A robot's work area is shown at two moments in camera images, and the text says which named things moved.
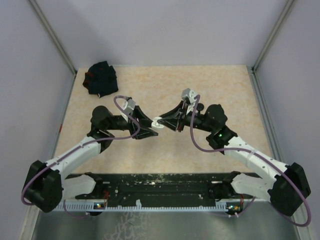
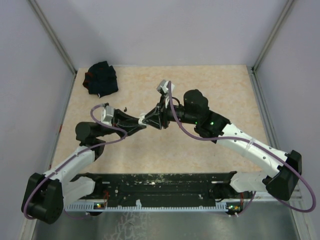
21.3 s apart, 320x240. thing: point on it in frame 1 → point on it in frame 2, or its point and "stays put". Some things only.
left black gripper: x=144 y=119 → x=122 y=120
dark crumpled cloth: x=101 y=79 stays put
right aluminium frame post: x=287 y=8 stays put
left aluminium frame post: x=35 y=5 stays put
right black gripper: x=173 y=123 → x=162 y=109
